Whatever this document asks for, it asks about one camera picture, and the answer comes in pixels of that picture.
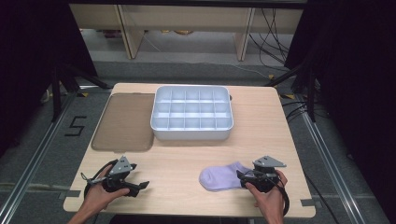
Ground person's left hand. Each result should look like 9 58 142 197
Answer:
83 165 131 217

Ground black floor cables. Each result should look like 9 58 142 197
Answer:
247 7 291 69

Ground white compartment storage box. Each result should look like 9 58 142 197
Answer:
149 85 234 141

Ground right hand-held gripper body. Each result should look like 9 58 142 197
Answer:
247 155 288 193

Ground translucent brown plastic lid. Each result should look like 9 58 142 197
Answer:
91 92 156 153

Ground dark curtain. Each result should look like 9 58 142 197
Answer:
284 0 396 216
0 0 98 157

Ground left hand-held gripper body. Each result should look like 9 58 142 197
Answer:
102 155 141 198

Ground light wooden furniture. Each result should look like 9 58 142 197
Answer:
68 3 304 62

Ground black metal stand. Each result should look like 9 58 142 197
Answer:
264 62 319 123
50 61 113 123

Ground metal floor rail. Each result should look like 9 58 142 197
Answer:
0 90 79 224
298 92 369 224

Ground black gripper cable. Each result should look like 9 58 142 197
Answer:
274 175 291 217
80 159 120 200

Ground light purple sock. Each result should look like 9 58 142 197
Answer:
198 161 255 192

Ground person's right hand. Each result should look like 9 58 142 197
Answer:
244 169 289 219

